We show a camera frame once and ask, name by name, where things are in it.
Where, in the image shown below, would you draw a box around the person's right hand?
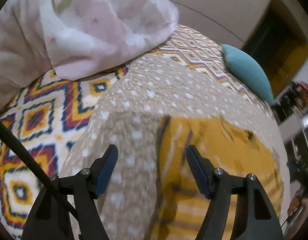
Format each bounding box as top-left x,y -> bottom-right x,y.
287,190 -> 308,217

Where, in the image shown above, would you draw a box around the brown wooden door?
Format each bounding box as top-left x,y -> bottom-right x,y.
242,0 -> 308,96

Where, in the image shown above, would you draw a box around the beige dotted quilted bedspread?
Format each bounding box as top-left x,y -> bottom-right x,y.
61,54 -> 290,239

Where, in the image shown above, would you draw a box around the pink floral comforter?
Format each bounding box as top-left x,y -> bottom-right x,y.
0,0 -> 179,111

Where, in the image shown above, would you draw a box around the colourful geometric patterned bedsheet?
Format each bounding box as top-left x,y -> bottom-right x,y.
0,25 -> 257,239

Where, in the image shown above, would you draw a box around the black cable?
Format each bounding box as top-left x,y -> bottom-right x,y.
0,117 -> 80,221

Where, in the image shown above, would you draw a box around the teal cushion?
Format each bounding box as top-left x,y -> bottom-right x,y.
221,44 -> 274,105

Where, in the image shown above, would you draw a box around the white shelf unit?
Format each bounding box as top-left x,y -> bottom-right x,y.
271,84 -> 308,195

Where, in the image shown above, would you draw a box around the pile of clothes on shelf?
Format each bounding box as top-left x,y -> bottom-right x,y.
290,81 -> 308,105

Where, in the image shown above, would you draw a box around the beige padded wardrobe panels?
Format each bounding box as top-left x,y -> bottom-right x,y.
170,0 -> 271,48

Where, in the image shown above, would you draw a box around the yellow striped knit sweater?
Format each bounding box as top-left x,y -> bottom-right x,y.
151,116 -> 284,239

